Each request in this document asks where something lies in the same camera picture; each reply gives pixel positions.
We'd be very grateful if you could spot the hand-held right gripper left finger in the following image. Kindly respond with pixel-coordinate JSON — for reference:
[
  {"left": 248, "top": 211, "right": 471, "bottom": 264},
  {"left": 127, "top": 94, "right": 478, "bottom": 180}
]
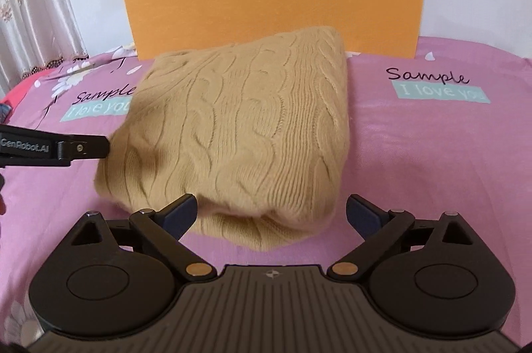
[{"left": 70, "top": 193, "right": 217, "bottom": 282}]

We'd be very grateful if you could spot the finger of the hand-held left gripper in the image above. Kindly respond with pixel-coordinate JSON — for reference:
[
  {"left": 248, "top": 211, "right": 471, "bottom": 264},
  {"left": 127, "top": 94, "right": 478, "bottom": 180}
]
[{"left": 58, "top": 134, "right": 111, "bottom": 162}]

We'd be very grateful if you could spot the pink floral printed bedsheet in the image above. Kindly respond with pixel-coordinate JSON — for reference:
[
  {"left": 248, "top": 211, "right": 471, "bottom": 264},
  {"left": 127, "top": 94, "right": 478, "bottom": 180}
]
[{"left": 0, "top": 35, "right": 532, "bottom": 353}]

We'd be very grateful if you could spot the cream satin curtain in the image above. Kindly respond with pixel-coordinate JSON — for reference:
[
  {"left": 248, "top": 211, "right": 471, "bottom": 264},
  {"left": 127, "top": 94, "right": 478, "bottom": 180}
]
[{"left": 0, "top": 0, "right": 90, "bottom": 81}]

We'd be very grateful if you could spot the red cloth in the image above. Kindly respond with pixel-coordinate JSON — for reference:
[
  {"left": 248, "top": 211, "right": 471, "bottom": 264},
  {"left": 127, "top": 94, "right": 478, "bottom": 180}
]
[{"left": 0, "top": 81, "right": 32, "bottom": 116}]

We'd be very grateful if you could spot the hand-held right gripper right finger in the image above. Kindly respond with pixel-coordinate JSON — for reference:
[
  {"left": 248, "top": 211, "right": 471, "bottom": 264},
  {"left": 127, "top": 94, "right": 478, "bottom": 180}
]
[{"left": 328, "top": 193, "right": 476, "bottom": 282}]

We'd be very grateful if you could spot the tan cable-knit sweater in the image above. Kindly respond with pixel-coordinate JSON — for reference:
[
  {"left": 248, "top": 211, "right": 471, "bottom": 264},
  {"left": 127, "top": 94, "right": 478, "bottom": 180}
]
[{"left": 93, "top": 26, "right": 354, "bottom": 252}]

